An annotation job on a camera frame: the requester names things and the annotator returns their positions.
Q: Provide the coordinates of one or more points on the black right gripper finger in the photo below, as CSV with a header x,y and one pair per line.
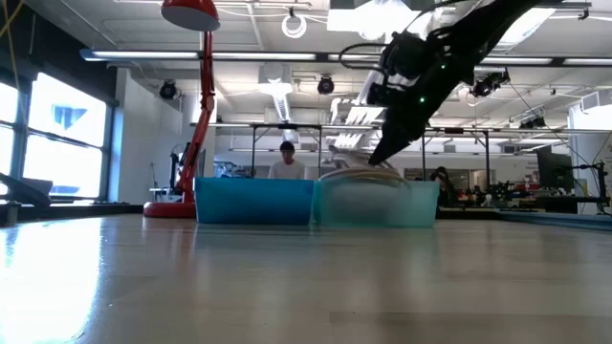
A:
x,y
416,117
397,95

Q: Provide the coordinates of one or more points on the white ceiling pipe bundle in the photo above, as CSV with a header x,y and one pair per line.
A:
x,y
356,114

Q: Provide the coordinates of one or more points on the person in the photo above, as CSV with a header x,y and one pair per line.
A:
x,y
442,184
287,169

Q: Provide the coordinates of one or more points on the black ceiling spotlight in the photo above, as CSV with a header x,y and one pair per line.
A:
x,y
168,90
325,85

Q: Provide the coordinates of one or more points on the teal translucent plastic bin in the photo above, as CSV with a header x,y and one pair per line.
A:
x,y
373,208

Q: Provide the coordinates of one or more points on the black computer monitor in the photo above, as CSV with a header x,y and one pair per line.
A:
x,y
554,169

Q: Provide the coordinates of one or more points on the blue plastic bin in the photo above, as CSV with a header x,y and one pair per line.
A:
x,y
253,200

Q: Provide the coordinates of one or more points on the red desk lamp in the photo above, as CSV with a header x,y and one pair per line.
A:
x,y
206,71

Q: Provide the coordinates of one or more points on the black monitor stand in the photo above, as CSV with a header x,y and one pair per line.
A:
x,y
602,191

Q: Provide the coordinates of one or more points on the long ceiling light strip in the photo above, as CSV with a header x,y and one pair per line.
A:
x,y
191,55

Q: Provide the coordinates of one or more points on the dark background monitor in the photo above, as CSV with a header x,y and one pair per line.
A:
x,y
174,167

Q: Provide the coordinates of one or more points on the large window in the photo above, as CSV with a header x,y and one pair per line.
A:
x,y
67,114

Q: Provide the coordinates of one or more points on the black metal rack frame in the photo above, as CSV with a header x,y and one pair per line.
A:
x,y
454,130
287,126

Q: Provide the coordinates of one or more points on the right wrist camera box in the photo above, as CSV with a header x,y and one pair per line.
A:
x,y
406,55

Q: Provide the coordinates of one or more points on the black ceiling camera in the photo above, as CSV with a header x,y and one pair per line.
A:
x,y
487,85
533,123

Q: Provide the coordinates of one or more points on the silver ventilation duct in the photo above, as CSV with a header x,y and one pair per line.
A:
x,y
523,28

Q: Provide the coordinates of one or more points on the white air duct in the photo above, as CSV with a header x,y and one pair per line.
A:
x,y
282,102

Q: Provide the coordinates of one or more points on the white wall vent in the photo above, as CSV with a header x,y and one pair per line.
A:
x,y
597,99

